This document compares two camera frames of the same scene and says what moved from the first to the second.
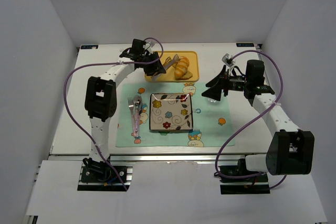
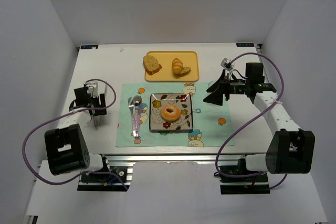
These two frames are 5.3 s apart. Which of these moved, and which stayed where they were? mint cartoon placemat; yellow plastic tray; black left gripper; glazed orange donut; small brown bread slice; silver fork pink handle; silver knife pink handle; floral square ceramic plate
Moved: small brown bread slice; black left gripper; glazed orange donut
Stayed: silver fork pink handle; mint cartoon placemat; floral square ceramic plate; yellow plastic tray; silver knife pink handle
